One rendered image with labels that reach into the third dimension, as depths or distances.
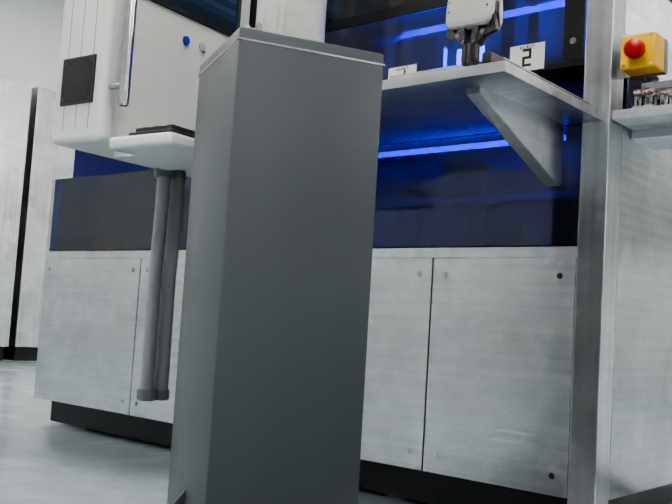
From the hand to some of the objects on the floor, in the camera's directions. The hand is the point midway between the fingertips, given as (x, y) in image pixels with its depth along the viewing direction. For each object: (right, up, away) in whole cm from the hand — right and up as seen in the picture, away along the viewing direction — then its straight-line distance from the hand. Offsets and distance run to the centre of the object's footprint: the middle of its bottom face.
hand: (470, 56), depth 164 cm
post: (+25, -95, +14) cm, 100 cm away
